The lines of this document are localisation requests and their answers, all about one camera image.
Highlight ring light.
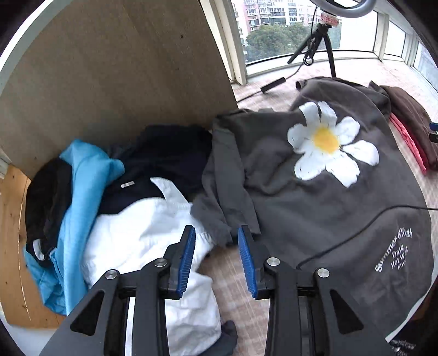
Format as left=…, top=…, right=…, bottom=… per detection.
left=310, top=0, right=377, bottom=16

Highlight dark grey cloth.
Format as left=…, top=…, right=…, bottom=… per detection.
left=219, top=320, right=239, bottom=356

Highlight black power adapter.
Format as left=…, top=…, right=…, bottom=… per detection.
left=261, top=77, right=287, bottom=93

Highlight black adapter cable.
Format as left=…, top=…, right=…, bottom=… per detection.
left=236, top=90, right=265, bottom=103

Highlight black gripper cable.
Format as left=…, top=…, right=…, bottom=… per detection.
left=296, top=204, right=435, bottom=271

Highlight black garment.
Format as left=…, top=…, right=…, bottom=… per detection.
left=25, top=157, right=74, bottom=268

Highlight light blue garment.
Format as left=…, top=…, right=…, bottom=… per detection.
left=23, top=139, right=125, bottom=315

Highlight brown garment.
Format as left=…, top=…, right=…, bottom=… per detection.
left=370, top=81, right=438, bottom=168

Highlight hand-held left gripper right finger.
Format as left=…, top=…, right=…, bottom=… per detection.
left=237, top=225, right=395, bottom=356

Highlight white garment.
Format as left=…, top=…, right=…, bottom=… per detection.
left=82, top=177, right=223, bottom=356

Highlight dark navy garment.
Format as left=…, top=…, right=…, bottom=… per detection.
left=99, top=125, right=214, bottom=216

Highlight red garment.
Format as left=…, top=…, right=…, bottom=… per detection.
left=388, top=113, right=430, bottom=175

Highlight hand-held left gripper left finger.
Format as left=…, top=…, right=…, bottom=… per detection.
left=38, top=225, right=197, bottom=356

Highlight grey daisy print T-shirt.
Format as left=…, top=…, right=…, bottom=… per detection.
left=191, top=77, right=435, bottom=343

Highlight person's black patterned clothing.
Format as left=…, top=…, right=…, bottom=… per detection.
left=386, top=337, right=425, bottom=356

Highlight wooden side panel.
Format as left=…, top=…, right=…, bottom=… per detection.
left=0, top=164, right=65, bottom=329

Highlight black tripod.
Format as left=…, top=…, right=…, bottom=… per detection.
left=287, top=14, right=343, bottom=79

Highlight white window frame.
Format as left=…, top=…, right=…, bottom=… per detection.
left=209, top=0, right=438, bottom=86

